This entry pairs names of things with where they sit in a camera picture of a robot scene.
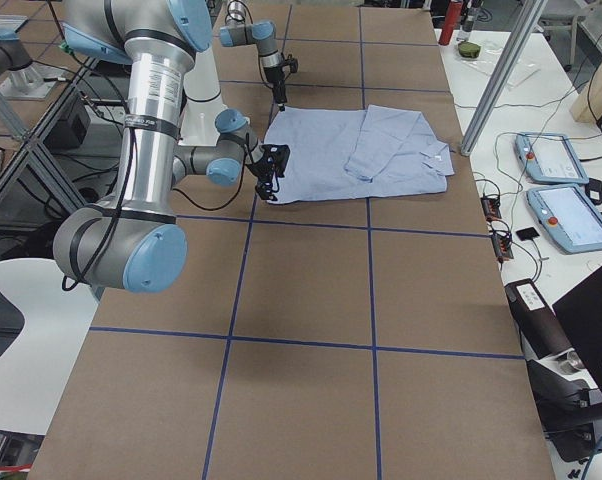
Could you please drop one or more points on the black monitor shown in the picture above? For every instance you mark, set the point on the black monitor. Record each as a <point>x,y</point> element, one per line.
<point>579,313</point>

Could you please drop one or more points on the upper blue teach pendant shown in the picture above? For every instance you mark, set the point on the upper blue teach pendant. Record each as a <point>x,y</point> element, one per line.
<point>549,158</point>

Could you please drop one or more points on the light blue striped shirt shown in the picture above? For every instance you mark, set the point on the light blue striped shirt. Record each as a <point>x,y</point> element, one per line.
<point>343,154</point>

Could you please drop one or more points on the aluminium side frame rail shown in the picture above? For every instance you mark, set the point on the aluminium side frame rail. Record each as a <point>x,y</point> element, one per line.
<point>32,154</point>

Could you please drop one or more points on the aluminium frame post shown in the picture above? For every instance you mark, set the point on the aluminium frame post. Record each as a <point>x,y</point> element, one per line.
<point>524,25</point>

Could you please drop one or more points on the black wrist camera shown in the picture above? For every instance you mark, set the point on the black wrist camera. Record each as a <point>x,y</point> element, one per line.
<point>291,63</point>
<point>275,158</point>

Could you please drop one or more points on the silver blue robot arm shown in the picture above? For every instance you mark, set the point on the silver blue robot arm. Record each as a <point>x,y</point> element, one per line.
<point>240,30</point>
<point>130,238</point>

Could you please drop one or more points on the olive green cloth pouch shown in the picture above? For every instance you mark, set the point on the olive green cloth pouch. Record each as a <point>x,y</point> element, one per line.
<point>468,50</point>

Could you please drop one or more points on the lower blue teach pendant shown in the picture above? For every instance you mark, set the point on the lower blue teach pendant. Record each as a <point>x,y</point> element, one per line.
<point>568,216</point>

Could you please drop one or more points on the orange black usb hub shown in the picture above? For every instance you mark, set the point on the orange black usb hub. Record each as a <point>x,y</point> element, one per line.
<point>502,245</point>
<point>491,208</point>

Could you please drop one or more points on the red cylinder bottle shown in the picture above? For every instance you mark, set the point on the red cylinder bottle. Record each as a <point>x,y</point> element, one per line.
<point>452,16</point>

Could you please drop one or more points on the blue teach pendant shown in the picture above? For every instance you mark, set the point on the blue teach pendant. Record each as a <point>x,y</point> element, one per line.
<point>549,158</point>
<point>568,216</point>

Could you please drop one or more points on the black box with white label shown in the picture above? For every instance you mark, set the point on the black box with white label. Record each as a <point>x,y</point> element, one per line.
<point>535,319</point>

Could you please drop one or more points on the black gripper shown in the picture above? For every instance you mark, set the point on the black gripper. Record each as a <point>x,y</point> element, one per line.
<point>262,170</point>
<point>276,77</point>

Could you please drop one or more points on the white moulded chair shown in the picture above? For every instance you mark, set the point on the white moulded chair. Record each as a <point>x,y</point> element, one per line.
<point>35,368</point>

